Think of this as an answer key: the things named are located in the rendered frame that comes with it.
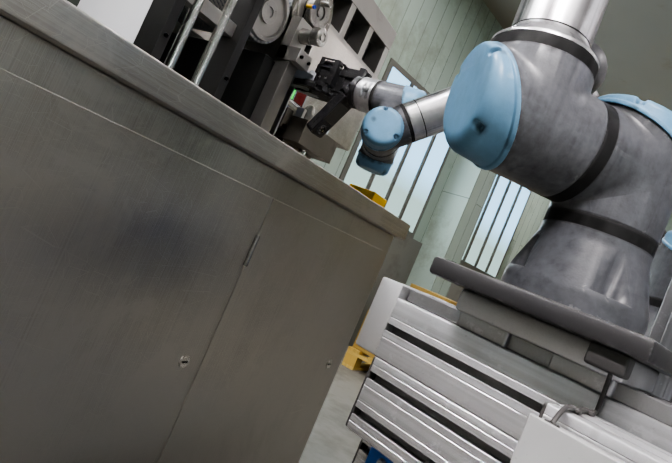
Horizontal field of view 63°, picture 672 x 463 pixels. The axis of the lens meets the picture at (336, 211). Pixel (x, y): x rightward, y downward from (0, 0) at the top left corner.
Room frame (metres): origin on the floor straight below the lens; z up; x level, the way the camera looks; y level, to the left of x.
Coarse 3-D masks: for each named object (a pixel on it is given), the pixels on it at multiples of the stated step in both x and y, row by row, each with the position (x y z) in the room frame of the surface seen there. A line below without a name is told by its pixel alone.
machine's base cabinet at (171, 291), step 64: (0, 64) 0.53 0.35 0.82; (64, 64) 0.57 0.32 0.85; (0, 128) 0.54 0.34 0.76; (64, 128) 0.60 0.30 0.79; (128, 128) 0.66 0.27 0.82; (192, 128) 0.74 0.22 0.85; (0, 192) 0.57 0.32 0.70; (64, 192) 0.62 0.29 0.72; (128, 192) 0.69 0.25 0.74; (192, 192) 0.78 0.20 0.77; (256, 192) 0.89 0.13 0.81; (0, 256) 0.59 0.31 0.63; (64, 256) 0.65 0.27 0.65; (128, 256) 0.73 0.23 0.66; (192, 256) 0.82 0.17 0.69; (256, 256) 0.95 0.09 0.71; (320, 256) 1.11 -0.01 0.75; (384, 256) 1.36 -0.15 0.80; (0, 320) 0.62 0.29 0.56; (64, 320) 0.68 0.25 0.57; (128, 320) 0.77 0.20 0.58; (192, 320) 0.87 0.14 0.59; (256, 320) 1.01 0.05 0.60; (320, 320) 1.21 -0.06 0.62; (0, 384) 0.65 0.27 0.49; (64, 384) 0.72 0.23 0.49; (128, 384) 0.81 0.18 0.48; (192, 384) 0.93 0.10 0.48; (256, 384) 1.09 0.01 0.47; (320, 384) 1.32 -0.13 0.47; (0, 448) 0.68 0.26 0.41; (64, 448) 0.76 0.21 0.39; (128, 448) 0.86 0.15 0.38; (192, 448) 0.99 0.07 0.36; (256, 448) 1.17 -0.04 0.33
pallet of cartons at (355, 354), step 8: (416, 288) 4.48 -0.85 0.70; (424, 288) 4.68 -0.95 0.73; (440, 296) 4.36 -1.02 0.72; (456, 304) 4.42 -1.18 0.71; (360, 328) 4.04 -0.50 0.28; (352, 352) 3.99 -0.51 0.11; (360, 352) 3.97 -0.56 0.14; (368, 352) 3.96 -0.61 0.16; (344, 360) 4.00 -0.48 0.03; (352, 360) 3.97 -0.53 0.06; (360, 360) 4.01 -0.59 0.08; (368, 360) 3.91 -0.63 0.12; (352, 368) 3.96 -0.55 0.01; (360, 368) 4.06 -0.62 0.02; (368, 368) 4.17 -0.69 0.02
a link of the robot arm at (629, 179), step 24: (600, 96) 0.59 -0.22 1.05; (624, 96) 0.56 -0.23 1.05; (624, 120) 0.54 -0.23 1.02; (648, 120) 0.54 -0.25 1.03; (624, 144) 0.53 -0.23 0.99; (648, 144) 0.54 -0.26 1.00; (600, 168) 0.53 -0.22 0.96; (624, 168) 0.53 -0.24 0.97; (648, 168) 0.54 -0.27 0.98; (576, 192) 0.55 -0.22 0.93; (600, 192) 0.55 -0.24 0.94; (624, 192) 0.54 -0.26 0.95; (648, 192) 0.54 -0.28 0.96; (624, 216) 0.54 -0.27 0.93; (648, 216) 0.54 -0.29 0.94
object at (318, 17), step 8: (312, 0) 1.19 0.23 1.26; (304, 8) 1.20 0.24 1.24; (320, 8) 1.22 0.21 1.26; (328, 8) 1.24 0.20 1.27; (304, 16) 1.21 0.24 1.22; (312, 16) 1.20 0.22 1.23; (320, 16) 1.22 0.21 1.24; (328, 16) 1.25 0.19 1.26; (312, 24) 1.21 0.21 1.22; (320, 24) 1.23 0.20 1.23
